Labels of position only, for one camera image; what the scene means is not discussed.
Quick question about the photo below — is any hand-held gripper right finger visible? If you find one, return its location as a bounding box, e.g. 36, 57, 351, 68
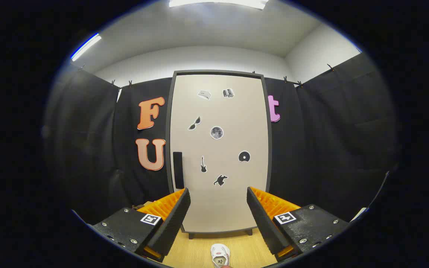
246, 186, 350, 262

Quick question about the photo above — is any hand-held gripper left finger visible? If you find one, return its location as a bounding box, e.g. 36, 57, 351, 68
87, 187, 192, 263

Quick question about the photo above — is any black door handle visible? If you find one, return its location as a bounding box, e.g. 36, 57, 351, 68
172, 151, 184, 189

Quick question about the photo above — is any white shoe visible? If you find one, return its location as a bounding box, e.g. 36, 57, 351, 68
210, 244, 231, 268

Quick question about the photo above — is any dark grey shoe cabinet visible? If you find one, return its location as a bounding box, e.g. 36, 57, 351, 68
165, 70, 273, 239

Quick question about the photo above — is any beige shoe cabinet door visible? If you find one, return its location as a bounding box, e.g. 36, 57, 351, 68
170, 74, 269, 233

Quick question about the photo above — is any black backdrop cloth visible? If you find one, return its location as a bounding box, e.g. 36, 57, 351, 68
43, 52, 399, 231

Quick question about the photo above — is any ceiling light panel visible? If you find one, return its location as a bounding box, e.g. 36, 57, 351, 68
169, 0, 268, 10
70, 33, 102, 62

